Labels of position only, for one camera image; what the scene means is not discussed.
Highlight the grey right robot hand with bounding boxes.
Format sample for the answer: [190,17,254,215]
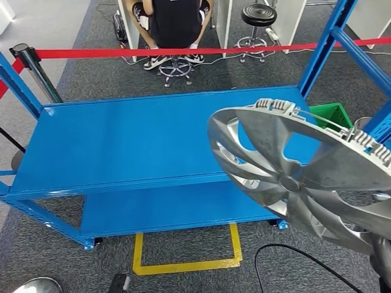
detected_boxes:
[369,236,391,293]

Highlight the silver plastic hubcap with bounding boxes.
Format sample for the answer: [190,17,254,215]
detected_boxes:
[207,98,391,256]

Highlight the blue metal shelf rack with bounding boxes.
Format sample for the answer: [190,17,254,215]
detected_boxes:
[0,0,391,251]

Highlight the chrome stanchion base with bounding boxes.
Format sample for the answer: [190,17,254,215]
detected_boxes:
[354,116,374,131]
[11,277,63,293]

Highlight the green plastic crate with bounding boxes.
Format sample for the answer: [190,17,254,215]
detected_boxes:
[309,102,354,131]

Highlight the white desk panel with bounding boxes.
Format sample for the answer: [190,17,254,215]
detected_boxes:
[269,0,307,54]
[117,0,140,52]
[215,0,233,59]
[346,0,391,51]

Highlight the black round stool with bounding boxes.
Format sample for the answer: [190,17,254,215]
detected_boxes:
[236,3,278,64]
[157,54,195,89]

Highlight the red barrier belt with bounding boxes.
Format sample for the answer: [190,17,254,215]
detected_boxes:
[0,58,25,100]
[33,37,391,60]

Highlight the black left robot foot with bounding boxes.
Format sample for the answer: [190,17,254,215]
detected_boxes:
[107,273,131,293]

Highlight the black floor device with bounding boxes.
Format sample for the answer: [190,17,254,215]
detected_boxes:
[112,11,128,42]

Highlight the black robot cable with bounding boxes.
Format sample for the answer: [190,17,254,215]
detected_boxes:
[254,243,365,293]

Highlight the chrome stanchion post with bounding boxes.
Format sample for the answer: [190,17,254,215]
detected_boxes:
[9,43,63,105]

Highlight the black post with round base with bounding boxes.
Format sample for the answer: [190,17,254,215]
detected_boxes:
[0,126,26,171]

